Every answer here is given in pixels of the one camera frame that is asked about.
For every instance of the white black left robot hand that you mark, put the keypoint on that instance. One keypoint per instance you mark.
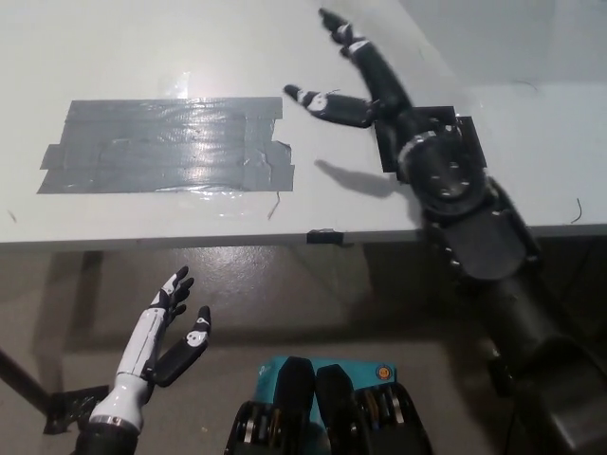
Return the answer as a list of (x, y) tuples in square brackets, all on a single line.
[(142, 351)]

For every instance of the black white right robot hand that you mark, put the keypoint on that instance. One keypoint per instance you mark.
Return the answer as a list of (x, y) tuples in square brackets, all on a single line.
[(384, 90)]

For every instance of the black teal robot body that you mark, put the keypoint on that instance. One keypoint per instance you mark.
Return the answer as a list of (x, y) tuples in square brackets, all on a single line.
[(332, 417)]

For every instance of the black tape square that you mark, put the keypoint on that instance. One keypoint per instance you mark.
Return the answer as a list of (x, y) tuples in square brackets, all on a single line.
[(474, 142)]

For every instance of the black table leg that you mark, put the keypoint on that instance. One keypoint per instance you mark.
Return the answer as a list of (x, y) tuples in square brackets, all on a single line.
[(23, 381)]

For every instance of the small black tape piece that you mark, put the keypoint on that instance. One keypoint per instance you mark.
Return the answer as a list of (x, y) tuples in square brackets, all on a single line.
[(323, 236)]

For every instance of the grey duct tape patch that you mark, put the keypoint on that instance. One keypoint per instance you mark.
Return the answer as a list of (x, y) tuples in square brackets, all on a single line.
[(156, 147)]

